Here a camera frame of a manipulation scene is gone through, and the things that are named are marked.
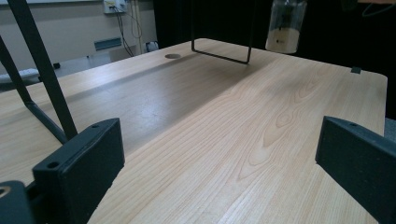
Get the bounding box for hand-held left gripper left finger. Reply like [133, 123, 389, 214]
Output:
[32, 117, 126, 224]

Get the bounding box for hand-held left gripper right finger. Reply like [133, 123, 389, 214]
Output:
[315, 116, 396, 224]

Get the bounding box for black metal shelf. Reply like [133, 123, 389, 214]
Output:
[0, 0, 258, 145]

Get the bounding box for metal-lidded jar of pale powder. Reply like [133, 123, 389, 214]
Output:
[264, 0, 308, 54]

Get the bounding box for white power strip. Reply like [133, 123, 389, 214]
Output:
[0, 68, 41, 85]

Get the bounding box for black power cable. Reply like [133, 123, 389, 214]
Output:
[113, 7, 136, 59]

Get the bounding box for white wall outlet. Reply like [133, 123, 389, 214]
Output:
[103, 0, 128, 14]

